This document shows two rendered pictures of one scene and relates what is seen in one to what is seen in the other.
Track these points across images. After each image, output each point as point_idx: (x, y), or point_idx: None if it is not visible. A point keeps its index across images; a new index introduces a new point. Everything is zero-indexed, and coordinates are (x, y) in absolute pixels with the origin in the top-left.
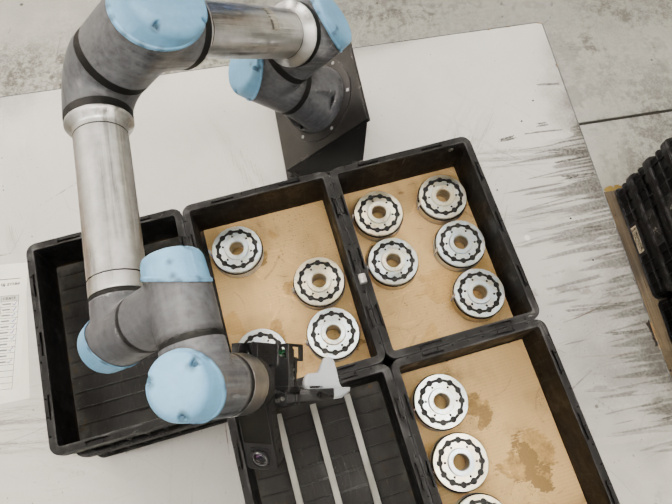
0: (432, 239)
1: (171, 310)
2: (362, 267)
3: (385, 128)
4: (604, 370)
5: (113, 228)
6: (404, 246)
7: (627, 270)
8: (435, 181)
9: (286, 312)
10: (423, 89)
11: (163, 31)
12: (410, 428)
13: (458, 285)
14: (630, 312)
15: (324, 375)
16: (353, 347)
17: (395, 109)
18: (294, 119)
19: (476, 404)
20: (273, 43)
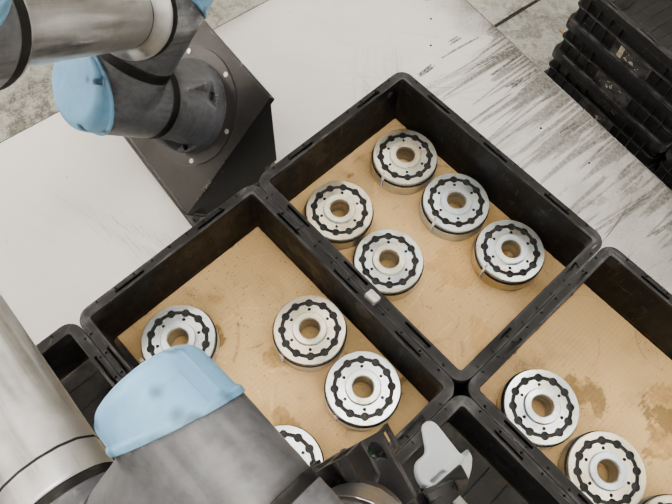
0: (417, 214)
1: (208, 484)
2: (363, 283)
3: (281, 115)
4: (669, 278)
5: (1, 386)
6: (392, 236)
7: (629, 158)
8: (386, 142)
9: (285, 391)
10: (303, 53)
11: None
12: (537, 462)
13: (482, 253)
14: (658, 201)
15: (437, 452)
16: (398, 393)
17: (282, 89)
18: (173, 139)
19: (578, 388)
20: (118, 19)
